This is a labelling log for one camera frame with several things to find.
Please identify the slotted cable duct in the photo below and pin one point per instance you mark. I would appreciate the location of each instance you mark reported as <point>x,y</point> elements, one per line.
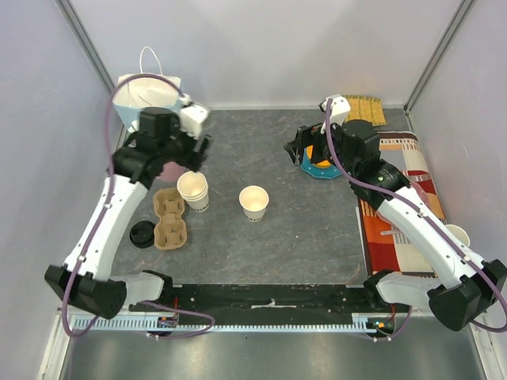
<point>250,321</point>

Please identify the brown cardboard cup carrier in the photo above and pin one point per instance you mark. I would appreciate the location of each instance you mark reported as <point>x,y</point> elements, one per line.
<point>170,232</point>

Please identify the yellow woven tray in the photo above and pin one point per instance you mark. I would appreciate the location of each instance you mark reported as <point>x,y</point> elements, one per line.
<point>366,108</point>

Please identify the light blue mug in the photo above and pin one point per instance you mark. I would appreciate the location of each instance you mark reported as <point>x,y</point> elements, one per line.
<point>460,234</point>

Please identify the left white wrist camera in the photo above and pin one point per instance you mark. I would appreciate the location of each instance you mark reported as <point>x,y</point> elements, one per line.
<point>192,118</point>

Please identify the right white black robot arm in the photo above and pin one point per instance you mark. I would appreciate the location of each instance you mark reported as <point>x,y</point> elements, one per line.
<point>465,285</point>

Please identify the colourful patterned placemat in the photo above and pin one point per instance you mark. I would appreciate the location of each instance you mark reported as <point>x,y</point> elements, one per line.
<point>384,247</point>

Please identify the stack of white paper cups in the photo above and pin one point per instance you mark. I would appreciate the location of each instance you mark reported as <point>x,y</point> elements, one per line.
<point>193,188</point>

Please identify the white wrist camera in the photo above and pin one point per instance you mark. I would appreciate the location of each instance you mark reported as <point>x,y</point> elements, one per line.
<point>192,118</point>
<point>340,108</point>

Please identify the light blue paper bag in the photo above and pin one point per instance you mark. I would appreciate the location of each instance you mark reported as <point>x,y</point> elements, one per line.
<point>142,93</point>

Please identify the pink straw holder cup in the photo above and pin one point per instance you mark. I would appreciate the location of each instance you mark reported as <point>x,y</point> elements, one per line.
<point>171,172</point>

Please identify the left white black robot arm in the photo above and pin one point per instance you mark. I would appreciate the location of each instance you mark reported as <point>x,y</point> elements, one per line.
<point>84,279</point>

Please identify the blue dotted plate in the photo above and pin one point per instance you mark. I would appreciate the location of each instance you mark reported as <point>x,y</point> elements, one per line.
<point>321,170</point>

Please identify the black plastic cup lid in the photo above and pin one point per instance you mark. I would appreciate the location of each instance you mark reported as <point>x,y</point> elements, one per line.
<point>141,235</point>

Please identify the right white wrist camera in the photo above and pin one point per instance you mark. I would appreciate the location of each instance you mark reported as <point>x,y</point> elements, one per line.
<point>340,108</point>

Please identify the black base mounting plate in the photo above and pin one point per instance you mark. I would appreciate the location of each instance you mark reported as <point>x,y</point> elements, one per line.
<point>218,299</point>

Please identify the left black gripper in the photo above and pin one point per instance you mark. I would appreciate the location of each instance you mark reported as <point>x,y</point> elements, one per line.
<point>192,159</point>

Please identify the single white paper cup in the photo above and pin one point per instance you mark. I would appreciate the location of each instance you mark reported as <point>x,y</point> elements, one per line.
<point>254,201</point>

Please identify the orange bowl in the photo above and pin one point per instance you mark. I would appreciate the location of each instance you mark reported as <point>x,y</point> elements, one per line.
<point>316,159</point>

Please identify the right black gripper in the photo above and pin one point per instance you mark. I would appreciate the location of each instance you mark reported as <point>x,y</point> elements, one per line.
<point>303,142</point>

